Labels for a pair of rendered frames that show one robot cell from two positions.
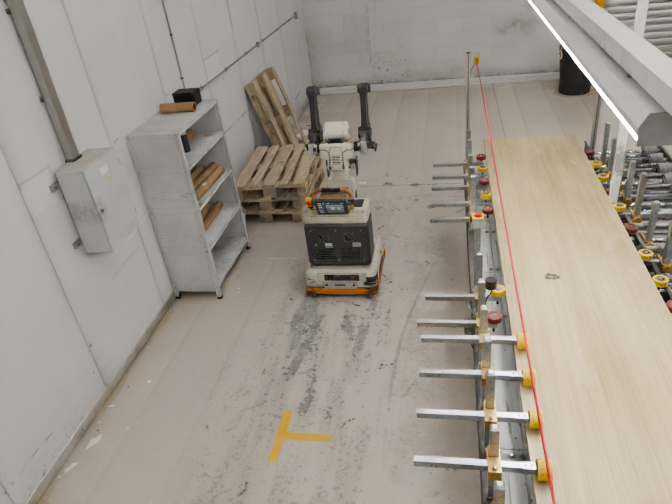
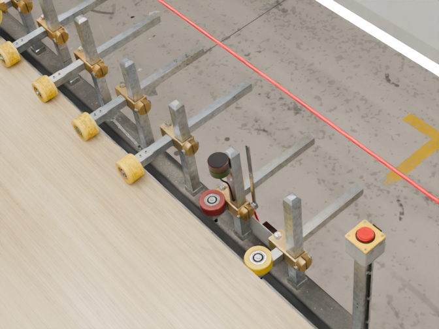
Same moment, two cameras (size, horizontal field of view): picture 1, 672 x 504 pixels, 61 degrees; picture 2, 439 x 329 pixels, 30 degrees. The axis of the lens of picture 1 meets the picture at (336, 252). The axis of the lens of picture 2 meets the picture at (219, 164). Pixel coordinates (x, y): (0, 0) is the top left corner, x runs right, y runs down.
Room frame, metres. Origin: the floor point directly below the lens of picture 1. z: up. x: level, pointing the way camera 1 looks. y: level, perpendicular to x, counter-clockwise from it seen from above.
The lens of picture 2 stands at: (3.46, -1.86, 2.86)
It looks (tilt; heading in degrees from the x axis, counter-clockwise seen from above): 50 degrees down; 134
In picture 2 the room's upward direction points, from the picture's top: 10 degrees counter-clockwise
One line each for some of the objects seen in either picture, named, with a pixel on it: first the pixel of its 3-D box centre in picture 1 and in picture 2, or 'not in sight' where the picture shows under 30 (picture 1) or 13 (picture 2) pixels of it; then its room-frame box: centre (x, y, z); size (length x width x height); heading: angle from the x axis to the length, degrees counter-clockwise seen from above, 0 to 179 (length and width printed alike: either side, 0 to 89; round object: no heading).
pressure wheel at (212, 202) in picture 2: (493, 322); (213, 209); (2.39, -0.80, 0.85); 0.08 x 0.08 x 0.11
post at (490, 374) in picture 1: (489, 412); (96, 70); (1.71, -0.57, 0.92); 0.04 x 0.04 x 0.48; 77
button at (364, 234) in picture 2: not in sight; (365, 235); (2.94, -0.86, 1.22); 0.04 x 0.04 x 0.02
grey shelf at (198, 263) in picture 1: (196, 199); not in sight; (4.71, 1.18, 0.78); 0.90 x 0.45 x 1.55; 167
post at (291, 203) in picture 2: (478, 286); (294, 247); (2.68, -0.80, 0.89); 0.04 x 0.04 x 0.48; 77
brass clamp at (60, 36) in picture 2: (493, 461); (53, 29); (1.45, -0.51, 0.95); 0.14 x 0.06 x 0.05; 167
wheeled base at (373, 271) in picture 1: (346, 263); not in sight; (4.30, -0.08, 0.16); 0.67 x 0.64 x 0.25; 166
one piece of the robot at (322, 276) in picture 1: (341, 277); not in sight; (3.98, -0.02, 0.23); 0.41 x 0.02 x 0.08; 76
